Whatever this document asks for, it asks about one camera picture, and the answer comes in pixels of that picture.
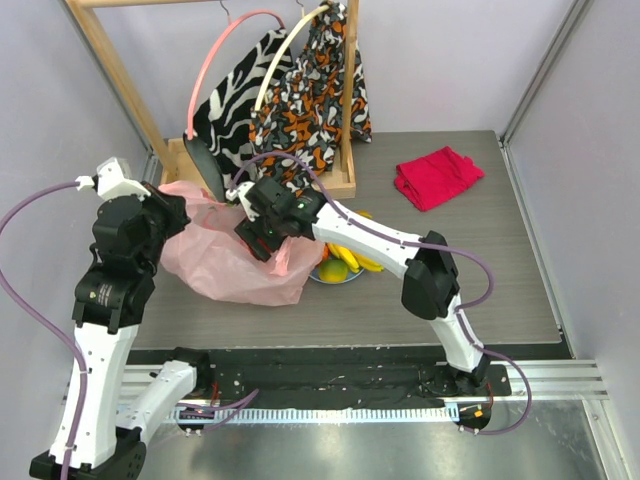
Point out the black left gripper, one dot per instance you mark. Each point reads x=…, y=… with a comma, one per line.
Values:
x=171, y=205

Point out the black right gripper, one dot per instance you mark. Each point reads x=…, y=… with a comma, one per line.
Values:
x=255, y=240

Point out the pink peach plastic bag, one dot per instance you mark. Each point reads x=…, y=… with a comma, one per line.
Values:
x=213, y=261

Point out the yellow banana bunch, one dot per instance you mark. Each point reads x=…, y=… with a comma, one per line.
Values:
x=354, y=261

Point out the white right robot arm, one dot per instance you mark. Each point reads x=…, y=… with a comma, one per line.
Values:
x=425, y=265

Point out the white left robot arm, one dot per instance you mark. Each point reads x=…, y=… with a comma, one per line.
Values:
x=95, y=439

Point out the light blue plate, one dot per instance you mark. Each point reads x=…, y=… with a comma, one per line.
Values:
x=313, y=275

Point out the wooden clothes rack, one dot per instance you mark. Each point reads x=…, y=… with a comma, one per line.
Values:
x=172, y=155

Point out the green orange citrus fruit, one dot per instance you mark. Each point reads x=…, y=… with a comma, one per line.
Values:
x=333, y=271

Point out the orange camouflage cloth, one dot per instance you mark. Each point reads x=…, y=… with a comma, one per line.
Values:
x=300, y=105

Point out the zebra pattern cloth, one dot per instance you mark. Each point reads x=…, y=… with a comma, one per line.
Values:
x=220, y=143

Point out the red folded cloth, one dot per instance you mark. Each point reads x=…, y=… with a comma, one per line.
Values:
x=432, y=180

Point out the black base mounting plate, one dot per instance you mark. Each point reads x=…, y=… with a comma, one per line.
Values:
x=384, y=377

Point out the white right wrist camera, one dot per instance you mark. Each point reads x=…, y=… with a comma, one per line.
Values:
x=239, y=195

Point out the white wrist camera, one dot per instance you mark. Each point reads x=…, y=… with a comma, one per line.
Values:
x=113, y=179
x=239, y=195

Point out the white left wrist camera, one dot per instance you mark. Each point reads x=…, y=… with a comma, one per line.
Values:
x=113, y=179

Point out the aluminium frame rail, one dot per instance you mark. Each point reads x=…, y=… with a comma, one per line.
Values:
x=561, y=381

